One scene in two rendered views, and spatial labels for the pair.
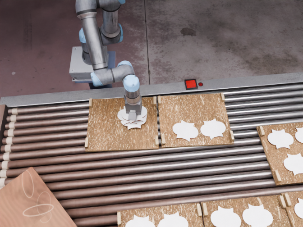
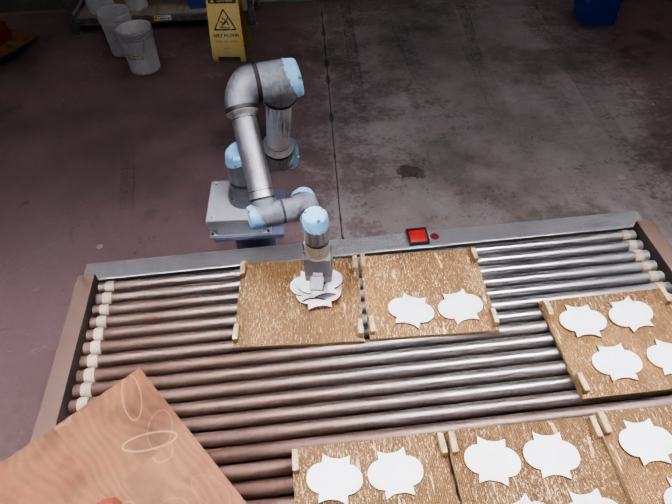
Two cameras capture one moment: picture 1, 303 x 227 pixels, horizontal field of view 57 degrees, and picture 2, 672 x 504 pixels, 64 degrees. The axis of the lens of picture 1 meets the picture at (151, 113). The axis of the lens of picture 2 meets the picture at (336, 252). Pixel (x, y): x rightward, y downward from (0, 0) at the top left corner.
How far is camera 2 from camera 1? 28 cm
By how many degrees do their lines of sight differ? 11
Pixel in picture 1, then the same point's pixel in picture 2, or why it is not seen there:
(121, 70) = (298, 201)
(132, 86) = (317, 224)
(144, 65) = (334, 228)
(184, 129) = (409, 309)
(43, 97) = (160, 263)
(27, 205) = (130, 433)
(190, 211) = (427, 448)
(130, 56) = not seen: hidden behind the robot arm
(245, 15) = (511, 142)
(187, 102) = (412, 264)
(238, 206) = (514, 436)
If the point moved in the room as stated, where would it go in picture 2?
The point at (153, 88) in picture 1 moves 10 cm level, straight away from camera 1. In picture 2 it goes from (352, 244) to (351, 225)
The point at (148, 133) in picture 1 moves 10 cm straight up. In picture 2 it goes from (345, 316) to (345, 297)
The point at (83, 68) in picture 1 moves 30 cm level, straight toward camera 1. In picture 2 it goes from (229, 213) to (249, 269)
